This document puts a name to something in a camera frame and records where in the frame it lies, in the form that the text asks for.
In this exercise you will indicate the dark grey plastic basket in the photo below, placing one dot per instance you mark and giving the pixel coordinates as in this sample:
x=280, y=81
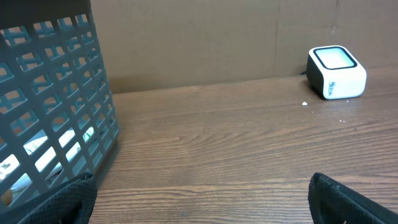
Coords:
x=53, y=78

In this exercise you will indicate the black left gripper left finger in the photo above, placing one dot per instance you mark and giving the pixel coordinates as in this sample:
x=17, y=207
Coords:
x=72, y=202

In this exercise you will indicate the white barcode scanner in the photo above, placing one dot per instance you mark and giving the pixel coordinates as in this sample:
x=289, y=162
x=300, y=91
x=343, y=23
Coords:
x=334, y=73

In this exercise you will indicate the white bamboo print tube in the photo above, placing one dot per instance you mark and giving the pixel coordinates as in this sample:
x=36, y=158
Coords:
x=11, y=163

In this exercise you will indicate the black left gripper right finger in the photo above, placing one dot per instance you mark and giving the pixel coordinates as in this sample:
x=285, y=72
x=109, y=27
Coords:
x=332, y=202

